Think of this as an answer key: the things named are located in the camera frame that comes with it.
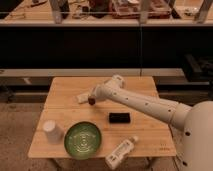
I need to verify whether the red pepper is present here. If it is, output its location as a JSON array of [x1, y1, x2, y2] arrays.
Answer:
[[88, 97, 96, 105]]

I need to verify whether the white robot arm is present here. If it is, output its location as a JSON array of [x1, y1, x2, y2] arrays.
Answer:
[[88, 75, 213, 171]]

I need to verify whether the black rectangular block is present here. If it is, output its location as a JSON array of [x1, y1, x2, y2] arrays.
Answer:
[[109, 113, 131, 123]]

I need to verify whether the wooden table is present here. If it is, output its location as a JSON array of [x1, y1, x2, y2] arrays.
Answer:
[[27, 76, 177, 171]]

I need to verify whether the green round plate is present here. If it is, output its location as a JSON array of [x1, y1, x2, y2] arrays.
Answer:
[[64, 121, 102, 160]]

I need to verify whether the white paper cup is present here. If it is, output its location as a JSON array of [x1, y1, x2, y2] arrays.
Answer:
[[42, 120, 63, 144]]

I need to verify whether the white plastic bottle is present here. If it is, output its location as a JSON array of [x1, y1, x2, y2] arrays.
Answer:
[[105, 136, 139, 170]]

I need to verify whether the wooden shelf with clutter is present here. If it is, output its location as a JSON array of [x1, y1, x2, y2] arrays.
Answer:
[[0, 0, 213, 27]]

